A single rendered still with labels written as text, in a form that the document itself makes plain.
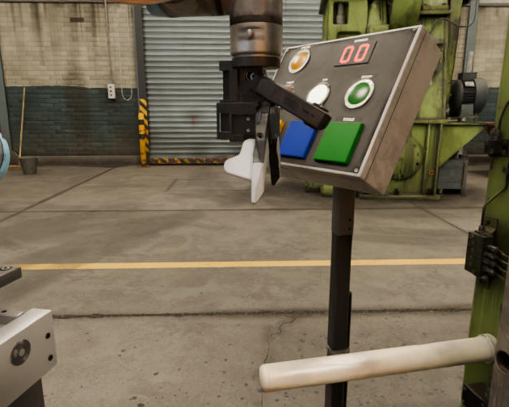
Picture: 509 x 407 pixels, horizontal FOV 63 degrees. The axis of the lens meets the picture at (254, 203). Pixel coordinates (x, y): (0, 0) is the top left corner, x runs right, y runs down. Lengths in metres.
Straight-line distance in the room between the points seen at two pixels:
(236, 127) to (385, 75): 0.29
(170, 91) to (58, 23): 2.29
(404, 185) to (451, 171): 0.74
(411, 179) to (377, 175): 4.65
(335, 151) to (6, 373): 0.58
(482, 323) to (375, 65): 0.53
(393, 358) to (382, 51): 0.54
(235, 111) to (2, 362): 0.45
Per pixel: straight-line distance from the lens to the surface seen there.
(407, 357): 0.83
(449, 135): 5.68
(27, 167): 7.89
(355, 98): 0.77
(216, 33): 8.31
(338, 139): 0.74
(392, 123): 0.73
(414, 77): 0.78
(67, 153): 8.91
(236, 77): 0.63
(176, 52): 8.34
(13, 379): 0.68
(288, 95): 0.60
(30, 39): 9.14
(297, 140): 0.80
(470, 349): 0.90
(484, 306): 0.94
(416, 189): 5.40
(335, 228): 0.92
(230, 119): 0.61
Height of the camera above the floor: 1.06
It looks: 13 degrees down
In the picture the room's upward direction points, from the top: straight up
